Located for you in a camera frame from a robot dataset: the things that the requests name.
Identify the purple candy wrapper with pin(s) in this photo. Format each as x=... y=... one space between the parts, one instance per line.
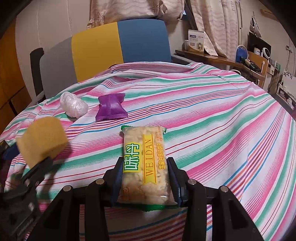
x=110 y=107

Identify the white medicine box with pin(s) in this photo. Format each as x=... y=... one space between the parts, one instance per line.
x=196 y=41

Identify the orange wooden wardrobe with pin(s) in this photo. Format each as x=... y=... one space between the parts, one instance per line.
x=14 y=94

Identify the blue round object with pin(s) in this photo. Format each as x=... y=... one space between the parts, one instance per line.
x=241 y=51

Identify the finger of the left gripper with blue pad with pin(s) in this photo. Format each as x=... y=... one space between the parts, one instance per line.
x=37 y=174

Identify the Weidan snack packet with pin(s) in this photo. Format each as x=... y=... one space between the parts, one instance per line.
x=145 y=177

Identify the grey yellow blue chair back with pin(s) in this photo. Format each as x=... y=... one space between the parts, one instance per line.
x=92 y=51

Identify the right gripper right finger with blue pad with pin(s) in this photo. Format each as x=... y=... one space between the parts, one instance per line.
x=230 y=221

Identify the pink patterned curtain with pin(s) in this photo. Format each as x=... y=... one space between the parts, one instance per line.
x=217 y=19

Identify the black rolled mat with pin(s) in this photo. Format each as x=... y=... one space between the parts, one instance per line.
x=35 y=57

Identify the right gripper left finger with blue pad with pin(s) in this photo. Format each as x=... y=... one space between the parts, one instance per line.
x=61 y=221

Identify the yellow sponge block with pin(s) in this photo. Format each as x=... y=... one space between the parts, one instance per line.
x=45 y=137

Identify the striped pink green bedsheet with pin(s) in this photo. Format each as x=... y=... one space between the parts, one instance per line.
x=220 y=128

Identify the white plastic wrapped ball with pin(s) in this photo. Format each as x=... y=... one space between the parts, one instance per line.
x=73 y=106

